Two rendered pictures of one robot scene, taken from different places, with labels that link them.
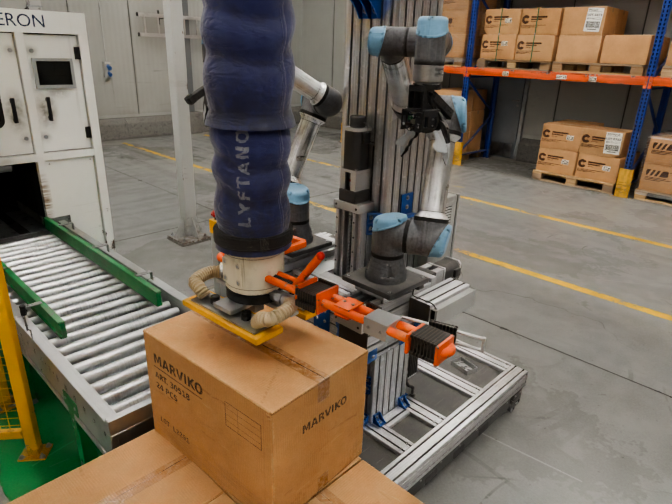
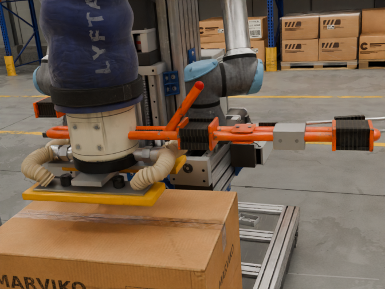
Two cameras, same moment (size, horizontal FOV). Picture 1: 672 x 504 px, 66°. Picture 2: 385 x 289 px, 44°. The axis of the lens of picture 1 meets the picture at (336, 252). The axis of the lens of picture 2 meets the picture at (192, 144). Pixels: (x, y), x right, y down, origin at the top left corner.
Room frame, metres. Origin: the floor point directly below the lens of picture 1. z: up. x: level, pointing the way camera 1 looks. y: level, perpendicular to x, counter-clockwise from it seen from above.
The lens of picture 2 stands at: (0.23, 0.49, 1.52)
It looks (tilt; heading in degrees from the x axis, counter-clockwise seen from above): 19 degrees down; 337
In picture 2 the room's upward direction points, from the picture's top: 5 degrees counter-clockwise
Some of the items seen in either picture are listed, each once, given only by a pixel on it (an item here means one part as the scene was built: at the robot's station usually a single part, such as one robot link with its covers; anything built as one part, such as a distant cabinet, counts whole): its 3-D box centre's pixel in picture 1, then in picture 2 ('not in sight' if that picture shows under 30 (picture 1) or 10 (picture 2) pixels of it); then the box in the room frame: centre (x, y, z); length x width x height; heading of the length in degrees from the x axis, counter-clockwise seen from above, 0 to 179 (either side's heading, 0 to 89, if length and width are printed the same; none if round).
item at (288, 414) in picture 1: (254, 392); (123, 281); (1.39, 0.25, 0.74); 0.60 x 0.40 x 0.40; 50
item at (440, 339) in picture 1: (429, 344); (352, 135); (1.01, -0.22, 1.18); 0.08 x 0.07 x 0.05; 50
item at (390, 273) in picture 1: (386, 263); (204, 114); (1.69, -0.18, 1.09); 0.15 x 0.15 x 0.10
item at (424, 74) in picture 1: (428, 75); not in sight; (1.36, -0.22, 1.74); 0.08 x 0.08 x 0.05
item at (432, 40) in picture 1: (431, 41); not in sight; (1.37, -0.22, 1.82); 0.09 x 0.08 x 0.11; 162
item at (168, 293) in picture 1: (138, 283); not in sight; (2.68, 1.13, 0.50); 2.31 x 0.05 x 0.19; 47
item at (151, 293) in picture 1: (100, 252); not in sight; (2.88, 1.43, 0.60); 1.60 x 0.10 x 0.09; 47
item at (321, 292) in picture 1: (316, 294); (198, 133); (1.24, 0.05, 1.18); 0.10 x 0.08 x 0.06; 140
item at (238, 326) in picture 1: (230, 310); (92, 185); (1.32, 0.30, 1.08); 0.34 x 0.10 x 0.05; 50
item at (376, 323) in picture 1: (381, 324); (289, 136); (1.10, -0.12, 1.17); 0.07 x 0.07 x 0.04; 50
